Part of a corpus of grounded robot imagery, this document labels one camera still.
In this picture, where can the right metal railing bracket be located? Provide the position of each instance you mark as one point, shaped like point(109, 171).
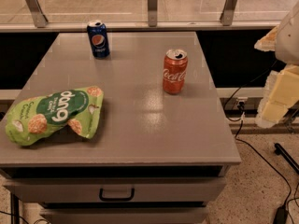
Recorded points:
point(228, 12)

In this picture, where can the metal railing bracket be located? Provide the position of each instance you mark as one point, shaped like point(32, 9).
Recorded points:
point(152, 13)
point(39, 19)
point(228, 12)

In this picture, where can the grey upper drawer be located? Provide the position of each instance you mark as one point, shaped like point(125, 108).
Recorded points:
point(147, 190)

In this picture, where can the grey drawer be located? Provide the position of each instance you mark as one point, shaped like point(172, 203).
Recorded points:
point(147, 190)
point(125, 215)

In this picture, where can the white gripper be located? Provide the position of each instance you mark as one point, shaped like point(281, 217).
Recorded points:
point(289, 39)

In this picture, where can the middle metal railing bracket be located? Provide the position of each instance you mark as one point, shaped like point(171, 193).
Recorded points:
point(152, 13)

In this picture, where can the grey lower drawer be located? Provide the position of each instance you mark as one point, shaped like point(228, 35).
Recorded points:
point(125, 215)

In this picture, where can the black drawer handle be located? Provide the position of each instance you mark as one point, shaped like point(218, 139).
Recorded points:
point(116, 195)

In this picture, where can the blue pepsi can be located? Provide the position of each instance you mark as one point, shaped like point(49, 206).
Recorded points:
point(97, 33)

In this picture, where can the left metal railing bracket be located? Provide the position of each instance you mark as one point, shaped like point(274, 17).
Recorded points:
point(39, 19)

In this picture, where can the green dang chips bag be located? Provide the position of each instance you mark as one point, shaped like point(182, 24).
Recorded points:
point(40, 117)

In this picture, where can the red coca-cola can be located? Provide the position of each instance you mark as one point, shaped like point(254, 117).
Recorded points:
point(175, 68)

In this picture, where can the black power adapter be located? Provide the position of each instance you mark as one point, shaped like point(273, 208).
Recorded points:
point(281, 215)

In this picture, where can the black stand leg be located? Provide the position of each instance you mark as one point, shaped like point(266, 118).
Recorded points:
point(280, 150)

